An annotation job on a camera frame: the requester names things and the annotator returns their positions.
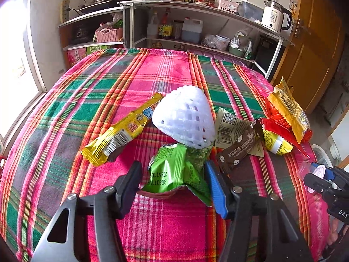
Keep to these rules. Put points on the white electric kettle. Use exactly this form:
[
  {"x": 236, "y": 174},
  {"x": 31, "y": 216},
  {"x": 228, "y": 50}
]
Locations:
[{"x": 272, "y": 16}]

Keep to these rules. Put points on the green bowl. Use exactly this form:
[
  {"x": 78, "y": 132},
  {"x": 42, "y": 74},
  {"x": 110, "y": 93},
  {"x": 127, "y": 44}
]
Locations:
[{"x": 235, "y": 51}]

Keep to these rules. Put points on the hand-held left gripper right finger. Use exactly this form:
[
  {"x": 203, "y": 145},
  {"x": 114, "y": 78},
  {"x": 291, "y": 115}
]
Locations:
[{"x": 216, "y": 188}]

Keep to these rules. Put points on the pink green cardboard boxes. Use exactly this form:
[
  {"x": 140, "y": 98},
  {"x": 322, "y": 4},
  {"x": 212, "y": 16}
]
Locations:
[{"x": 92, "y": 53}]

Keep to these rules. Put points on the red sauce jar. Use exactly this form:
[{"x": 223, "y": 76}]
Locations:
[{"x": 210, "y": 2}]

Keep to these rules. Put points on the clear plastic bottle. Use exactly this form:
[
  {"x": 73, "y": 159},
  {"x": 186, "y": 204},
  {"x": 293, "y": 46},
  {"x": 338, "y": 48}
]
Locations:
[{"x": 152, "y": 27}]

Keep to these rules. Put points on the person's right hand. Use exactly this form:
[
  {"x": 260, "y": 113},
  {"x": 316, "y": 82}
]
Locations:
[{"x": 333, "y": 234}]

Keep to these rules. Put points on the clear plastic storage container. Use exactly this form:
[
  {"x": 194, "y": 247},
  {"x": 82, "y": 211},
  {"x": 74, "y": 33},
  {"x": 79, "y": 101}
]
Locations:
[{"x": 249, "y": 9}]

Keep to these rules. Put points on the white trash bin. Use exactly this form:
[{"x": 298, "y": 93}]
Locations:
[{"x": 324, "y": 155}]

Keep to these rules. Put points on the white plastic jug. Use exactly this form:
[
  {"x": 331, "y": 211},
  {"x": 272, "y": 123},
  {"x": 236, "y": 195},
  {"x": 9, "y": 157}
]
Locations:
[{"x": 192, "y": 31}]

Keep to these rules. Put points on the green snack packet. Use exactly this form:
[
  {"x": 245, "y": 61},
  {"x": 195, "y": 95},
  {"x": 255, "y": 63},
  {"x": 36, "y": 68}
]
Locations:
[{"x": 166, "y": 169}]

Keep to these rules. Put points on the yellow label sauce bottle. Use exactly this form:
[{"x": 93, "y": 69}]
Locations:
[{"x": 165, "y": 28}]

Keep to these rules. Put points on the pink woven basket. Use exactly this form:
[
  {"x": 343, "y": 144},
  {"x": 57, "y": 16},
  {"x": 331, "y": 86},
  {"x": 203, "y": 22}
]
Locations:
[{"x": 109, "y": 35}]

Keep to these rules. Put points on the small glass jar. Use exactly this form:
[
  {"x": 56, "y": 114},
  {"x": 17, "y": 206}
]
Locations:
[{"x": 177, "y": 30}]

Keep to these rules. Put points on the white power strip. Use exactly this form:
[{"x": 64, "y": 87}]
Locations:
[{"x": 65, "y": 11}]

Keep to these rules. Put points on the black induction cooker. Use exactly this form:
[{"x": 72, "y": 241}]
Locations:
[{"x": 101, "y": 5}]

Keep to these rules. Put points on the pink utensil holder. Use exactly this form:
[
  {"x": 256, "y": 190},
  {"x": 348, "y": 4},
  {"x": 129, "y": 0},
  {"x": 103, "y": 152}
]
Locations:
[{"x": 227, "y": 6}]

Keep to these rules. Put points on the brown coffee sachet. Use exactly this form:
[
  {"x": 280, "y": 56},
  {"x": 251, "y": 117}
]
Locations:
[{"x": 237, "y": 152}]

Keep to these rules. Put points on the white plastic bags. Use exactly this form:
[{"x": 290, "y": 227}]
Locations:
[{"x": 241, "y": 42}]

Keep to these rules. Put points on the white foam fruit net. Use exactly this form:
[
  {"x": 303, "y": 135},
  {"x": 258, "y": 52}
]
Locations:
[{"x": 182, "y": 114}]

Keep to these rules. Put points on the white kitchen shelf rack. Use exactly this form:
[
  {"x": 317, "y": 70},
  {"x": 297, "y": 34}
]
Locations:
[
  {"x": 190, "y": 6},
  {"x": 90, "y": 15}
]

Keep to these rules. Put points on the long yellow snack wrapper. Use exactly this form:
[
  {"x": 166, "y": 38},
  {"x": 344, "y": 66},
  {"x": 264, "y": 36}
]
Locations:
[{"x": 122, "y": 133}]

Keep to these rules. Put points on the small clear plastic cup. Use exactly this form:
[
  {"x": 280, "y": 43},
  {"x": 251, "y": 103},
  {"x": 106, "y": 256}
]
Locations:
[{"x": 313, "y": 172}]

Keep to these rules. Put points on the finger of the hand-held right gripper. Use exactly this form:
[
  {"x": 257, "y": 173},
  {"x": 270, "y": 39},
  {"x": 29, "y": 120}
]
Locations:
[
  {"x": 328, "y": 172},
  {"x": 316, "y": 182}
]

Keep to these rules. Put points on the orange yellow noodle packet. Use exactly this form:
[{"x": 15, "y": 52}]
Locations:
[{"x": 289, "y": 109}]

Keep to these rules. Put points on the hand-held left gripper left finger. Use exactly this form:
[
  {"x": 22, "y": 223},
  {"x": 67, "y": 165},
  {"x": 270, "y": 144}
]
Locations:
[{"x": 133, "y": 180}]

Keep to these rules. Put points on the small yellow red packet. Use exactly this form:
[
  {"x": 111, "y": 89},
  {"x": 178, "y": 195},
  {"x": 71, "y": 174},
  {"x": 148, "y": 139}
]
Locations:
[{"x": 272, "y": 139}]

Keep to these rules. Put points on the clear plastic bag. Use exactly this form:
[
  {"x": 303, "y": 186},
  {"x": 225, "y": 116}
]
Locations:
[{"x": 209, "y": 41}]

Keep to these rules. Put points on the wooden door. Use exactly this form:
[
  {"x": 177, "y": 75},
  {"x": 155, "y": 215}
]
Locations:
[{"x": 313, "y": 60}]

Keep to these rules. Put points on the window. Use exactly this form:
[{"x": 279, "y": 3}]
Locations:
[{"x": 13, "y": 60}]

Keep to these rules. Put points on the pink green plaid tablecloth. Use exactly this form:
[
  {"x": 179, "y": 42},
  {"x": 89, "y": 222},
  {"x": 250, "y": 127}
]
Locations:
[{"x": 109, "y": 87}]

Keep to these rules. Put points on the beige snack wrapper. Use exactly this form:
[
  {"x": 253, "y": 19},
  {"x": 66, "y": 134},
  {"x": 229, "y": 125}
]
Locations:
[{"x": 229, "y": 131}]

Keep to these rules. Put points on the black appliance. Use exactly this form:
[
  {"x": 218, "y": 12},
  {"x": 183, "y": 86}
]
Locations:
[{"x": 265, "y": 54}]

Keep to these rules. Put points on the white plastic tub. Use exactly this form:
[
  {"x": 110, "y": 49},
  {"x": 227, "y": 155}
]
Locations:
[{"x": 223, "y": 42}]

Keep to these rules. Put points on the black rice cooker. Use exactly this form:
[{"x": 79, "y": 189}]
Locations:
[{"x": 81, "y": 34}]

